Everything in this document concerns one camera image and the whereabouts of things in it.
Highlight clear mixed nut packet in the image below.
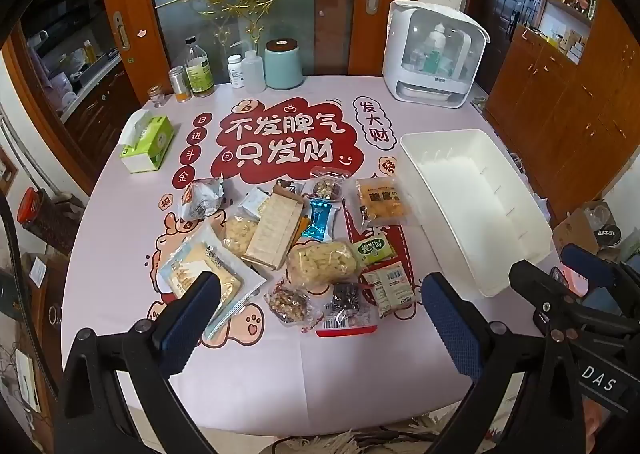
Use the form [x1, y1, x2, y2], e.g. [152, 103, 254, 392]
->
[264, 283, 315, 324]
[310, 168, 346, 200]

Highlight long beige cracker packet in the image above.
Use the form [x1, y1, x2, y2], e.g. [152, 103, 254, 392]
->
[242, 187, 306, 269]

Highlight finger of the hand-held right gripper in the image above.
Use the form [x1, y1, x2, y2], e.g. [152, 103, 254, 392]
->
[560, 243, 640, 296]
[509, 259, 640, 335]

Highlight clear bag orange snacks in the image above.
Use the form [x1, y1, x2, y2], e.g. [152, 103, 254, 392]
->
[355, 177, 421, 226]

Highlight small white snack packet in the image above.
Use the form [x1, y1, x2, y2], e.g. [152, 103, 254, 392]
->
[239, 187, 273, 221]

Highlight beige barcode snack packet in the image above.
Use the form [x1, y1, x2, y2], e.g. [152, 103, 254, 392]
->
[361, 263, 418, 319]

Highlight dark brownie packet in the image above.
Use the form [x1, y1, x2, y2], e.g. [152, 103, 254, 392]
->
[326, 281, 364, 315]

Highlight green tissue box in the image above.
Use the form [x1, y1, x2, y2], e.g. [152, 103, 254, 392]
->
[120, 112, 175, 174]

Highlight large clear bag pale puffs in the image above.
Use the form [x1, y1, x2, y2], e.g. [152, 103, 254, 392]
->
[286, 240, 362, 291]

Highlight cardboard box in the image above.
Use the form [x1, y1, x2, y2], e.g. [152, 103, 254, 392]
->
[550, 207, 601, 257]

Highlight group of small shelf boxes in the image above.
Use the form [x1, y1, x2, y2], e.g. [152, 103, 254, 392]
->
[542, 24, 586, 60]

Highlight metal can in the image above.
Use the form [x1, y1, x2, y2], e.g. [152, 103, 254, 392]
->
[168, 66, 192, 101]

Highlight red white barcode packet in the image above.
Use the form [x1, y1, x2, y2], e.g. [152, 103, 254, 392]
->
[314, 308, 379, 336]

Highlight white squeeze bottle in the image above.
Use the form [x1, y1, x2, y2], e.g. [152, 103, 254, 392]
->
[239, 37, 267, 94]

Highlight blue foil snack packet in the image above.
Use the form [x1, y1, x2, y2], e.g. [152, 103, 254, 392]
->
[301, 198, 335, 241]

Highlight dark woven basket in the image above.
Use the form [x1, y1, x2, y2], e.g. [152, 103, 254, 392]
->
[35, 194, 76, 255]

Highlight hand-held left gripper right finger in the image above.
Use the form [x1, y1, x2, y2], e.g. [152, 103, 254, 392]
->
[420, 271, 586, 454]

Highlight kitchen counter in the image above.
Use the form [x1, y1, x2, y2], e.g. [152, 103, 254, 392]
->
[20, 0, 141, 135]

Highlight white plastic storage bin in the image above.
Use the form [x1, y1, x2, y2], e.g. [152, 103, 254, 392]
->
[397, 129, 553, 297]

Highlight teal canister brown lid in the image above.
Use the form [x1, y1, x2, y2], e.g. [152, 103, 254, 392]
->
[264, 38, 305, 91]

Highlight white countertop storage cabinet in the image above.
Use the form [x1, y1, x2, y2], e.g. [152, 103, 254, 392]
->
[382, 0, 490, 108]

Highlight white bottle teal label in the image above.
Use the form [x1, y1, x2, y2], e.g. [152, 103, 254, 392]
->
[422, 23, 453, 72]

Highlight silver red snack packet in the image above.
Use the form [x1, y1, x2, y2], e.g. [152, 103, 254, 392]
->
[180, 175, 224, 221]

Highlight small clear bag yellow puffs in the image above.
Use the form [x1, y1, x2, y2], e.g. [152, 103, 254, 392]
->
[222, 214, 261, 256]

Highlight red plastic container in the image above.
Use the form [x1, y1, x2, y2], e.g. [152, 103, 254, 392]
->
[17, 187, 41, 222]

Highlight dark round container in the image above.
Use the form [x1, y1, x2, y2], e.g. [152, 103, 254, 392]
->
[595, 224, 621, 247]

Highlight small green snack packet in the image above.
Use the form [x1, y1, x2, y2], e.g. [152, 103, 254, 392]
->
[352, 238, 397, 266]

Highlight white pill bottle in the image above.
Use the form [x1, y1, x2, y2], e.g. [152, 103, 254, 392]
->
[227, 54, 247, 88]

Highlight pale blue mountain-print packet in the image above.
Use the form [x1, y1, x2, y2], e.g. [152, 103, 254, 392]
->
[159, 227, 267, 340]

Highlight glass bottle green label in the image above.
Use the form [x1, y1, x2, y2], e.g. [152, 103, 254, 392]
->
[184, 37, 217, 98]

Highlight pink printed tablecloth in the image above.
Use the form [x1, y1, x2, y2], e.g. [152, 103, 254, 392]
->
[60, 74, 551, 435]

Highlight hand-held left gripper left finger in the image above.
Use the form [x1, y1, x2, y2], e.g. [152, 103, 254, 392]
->
[52, 270, 222, 454]

